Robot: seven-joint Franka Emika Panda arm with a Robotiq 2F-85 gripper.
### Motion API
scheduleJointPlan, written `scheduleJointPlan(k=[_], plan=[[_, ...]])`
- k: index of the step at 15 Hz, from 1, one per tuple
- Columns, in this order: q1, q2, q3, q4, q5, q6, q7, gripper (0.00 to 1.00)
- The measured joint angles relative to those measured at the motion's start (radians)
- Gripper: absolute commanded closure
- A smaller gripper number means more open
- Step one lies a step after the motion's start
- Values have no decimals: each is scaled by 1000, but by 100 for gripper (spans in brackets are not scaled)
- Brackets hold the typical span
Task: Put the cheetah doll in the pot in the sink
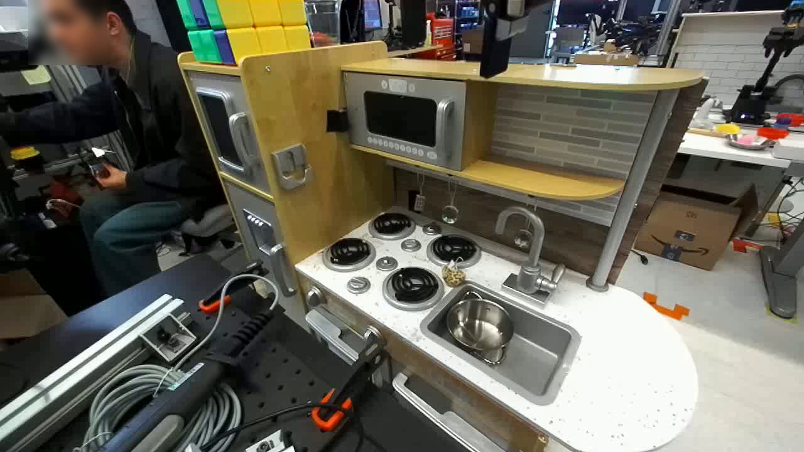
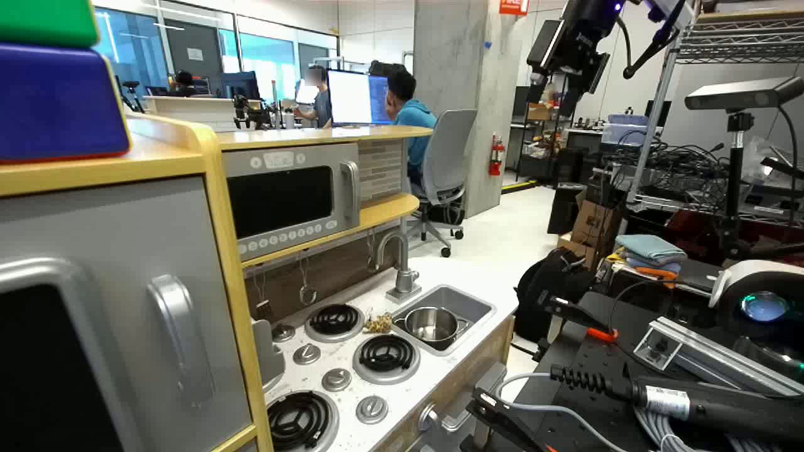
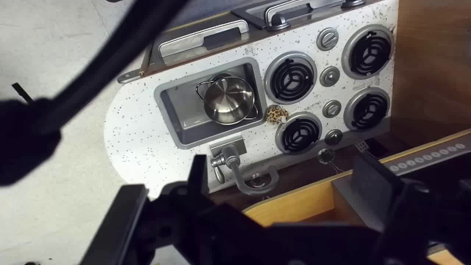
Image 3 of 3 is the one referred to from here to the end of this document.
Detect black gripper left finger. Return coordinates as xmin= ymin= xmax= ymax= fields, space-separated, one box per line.
xmin=80 ymin=153 xmax=213 ymax=265

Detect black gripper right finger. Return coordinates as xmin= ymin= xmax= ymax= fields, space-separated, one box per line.
xmin=333 ymin=148 xmax=436 ymax=232

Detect spotted cheetah doll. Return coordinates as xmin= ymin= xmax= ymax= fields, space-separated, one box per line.
xmin=264 ymin=103 xmax=292 ymax=123

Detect grey toy sink basin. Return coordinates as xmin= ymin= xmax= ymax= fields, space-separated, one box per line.
xmin=154 ymin=57 xmax=270 ymax=150

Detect small steel pot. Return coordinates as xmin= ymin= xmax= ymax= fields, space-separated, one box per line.
xmin=196 ymin=73 xmax=261 ymax=126

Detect grey round stove knob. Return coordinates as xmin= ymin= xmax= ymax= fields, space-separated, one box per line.
xmin=320 ymin=64 xmax=342 ymax=88
xmin=316 ymin=26 xmax=341 ymax=51
xmin=324 ymin=128 xmax=345 ymax=147
xmin=323 ymin=98 xmax=344 ymax=119

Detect black coil toy burner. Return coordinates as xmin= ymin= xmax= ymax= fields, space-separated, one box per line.
xmin=276 ymin=111 xmax=324 ymax=154
xmin=344 ymin=86 xmax=392 ymax=131
xmin=342 ymin=23 xmax=397 ymax=79
xmin=264 ymin=50 xmax=320 ymax=106

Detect wooden toy play kitchen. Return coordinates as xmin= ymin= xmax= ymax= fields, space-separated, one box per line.
xmin=102 ymin=0 xmax=471 ymax=265

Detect grey toy faucet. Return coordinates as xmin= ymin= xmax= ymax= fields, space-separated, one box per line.
xmin=210 ymin=138 xmax=282 ymax=197

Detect grey oven door handle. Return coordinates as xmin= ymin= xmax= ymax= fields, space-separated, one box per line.
xmin=264 ymin=0 xmax=345 ymax=29
xmin=160 ymin=19 xmax=249 ymax=55

